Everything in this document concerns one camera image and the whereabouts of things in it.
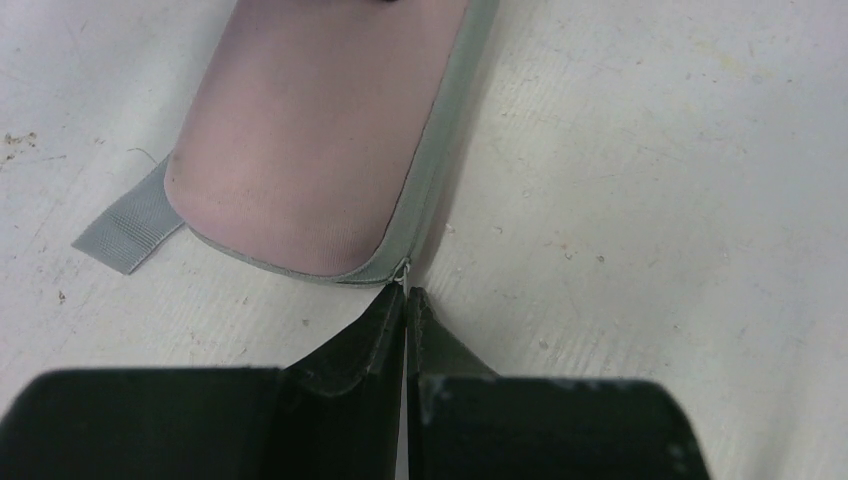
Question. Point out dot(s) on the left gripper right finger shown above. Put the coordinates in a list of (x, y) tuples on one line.
[(465, 421)]

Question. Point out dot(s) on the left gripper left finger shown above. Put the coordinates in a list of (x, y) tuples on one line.
[(334, 414)]

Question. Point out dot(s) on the pink zippered umbrella case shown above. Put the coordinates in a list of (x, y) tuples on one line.
[(317, 141)]

